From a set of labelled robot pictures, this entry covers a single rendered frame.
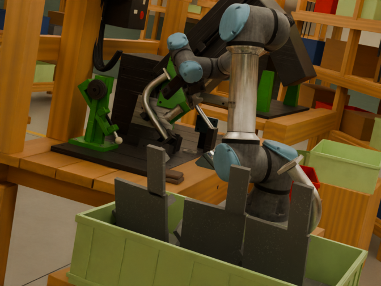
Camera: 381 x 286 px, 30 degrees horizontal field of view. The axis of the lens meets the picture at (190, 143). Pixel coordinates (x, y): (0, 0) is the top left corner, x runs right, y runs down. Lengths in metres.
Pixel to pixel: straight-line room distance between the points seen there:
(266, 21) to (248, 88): 0.21
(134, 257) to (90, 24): 1.36
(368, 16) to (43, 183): 3.82
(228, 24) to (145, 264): 0.85
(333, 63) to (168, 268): 4.79
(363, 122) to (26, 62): 3.68
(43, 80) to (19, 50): 6.61
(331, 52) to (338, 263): 4.53
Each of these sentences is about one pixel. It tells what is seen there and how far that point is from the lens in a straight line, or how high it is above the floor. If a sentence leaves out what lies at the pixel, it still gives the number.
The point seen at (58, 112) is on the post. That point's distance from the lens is 2.82.
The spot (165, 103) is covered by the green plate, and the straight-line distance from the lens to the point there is 2.86.
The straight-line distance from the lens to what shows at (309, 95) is 6.51.
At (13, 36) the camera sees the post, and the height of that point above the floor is 1.28.
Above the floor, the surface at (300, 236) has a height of 1.04.
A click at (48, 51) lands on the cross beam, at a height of 1.22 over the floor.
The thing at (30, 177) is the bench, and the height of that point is 0.80.
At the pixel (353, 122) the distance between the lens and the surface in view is 5.83.
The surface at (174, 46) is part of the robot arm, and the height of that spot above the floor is 1.33.
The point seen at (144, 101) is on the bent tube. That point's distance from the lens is 2.86.
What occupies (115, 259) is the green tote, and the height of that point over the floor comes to 0.89.
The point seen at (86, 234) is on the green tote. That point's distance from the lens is 1.68.
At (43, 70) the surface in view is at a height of 0.42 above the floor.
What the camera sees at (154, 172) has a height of 1.09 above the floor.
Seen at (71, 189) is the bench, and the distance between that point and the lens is 2.48.
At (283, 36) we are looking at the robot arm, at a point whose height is 1.44.
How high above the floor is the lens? 1.47
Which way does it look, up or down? 10 degrees down
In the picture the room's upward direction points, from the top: 11 degrees clockwise
